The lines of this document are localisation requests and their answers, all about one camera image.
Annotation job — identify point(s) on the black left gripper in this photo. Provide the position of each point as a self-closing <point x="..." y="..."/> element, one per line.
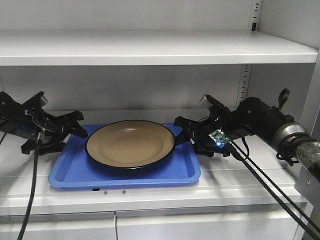
<point x="25" y="120"/>

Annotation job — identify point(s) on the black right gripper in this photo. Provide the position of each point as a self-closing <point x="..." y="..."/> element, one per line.
<point x="203" y="144"/>

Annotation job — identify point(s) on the blue plastic tray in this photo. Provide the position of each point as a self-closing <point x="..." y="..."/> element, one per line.
<point x="76" y="170"/>

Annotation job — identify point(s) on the beige plate with black rim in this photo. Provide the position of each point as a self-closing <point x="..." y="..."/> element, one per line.
<point x="130" y="144"/>

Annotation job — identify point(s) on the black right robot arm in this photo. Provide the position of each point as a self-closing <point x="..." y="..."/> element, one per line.
<point x="281" y="132"/>

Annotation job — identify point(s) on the white metal cabinet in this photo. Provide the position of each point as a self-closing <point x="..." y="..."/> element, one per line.
<point x="154" y="59"/>

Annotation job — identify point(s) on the green left circuit board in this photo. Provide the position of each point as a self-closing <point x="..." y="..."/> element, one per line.
<point x="41" y="136"/>

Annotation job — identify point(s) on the green circuit board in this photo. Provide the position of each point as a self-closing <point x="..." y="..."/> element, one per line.
<point x="41" y="136"/>
<point x="220" y="138"/>

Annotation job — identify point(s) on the green right circuit board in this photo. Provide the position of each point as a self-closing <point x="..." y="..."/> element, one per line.
<point x="220" y="138"/>

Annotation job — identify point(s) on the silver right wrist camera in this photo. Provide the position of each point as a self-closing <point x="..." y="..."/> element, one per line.
<point x="207" y="101"/>

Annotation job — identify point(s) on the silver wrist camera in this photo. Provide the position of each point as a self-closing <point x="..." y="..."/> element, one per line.
<point x="207" y="101"/>
<point x="39" y="99"/>

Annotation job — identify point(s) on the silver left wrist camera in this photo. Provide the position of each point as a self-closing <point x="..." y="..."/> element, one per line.
<point x="39" y="99"/>

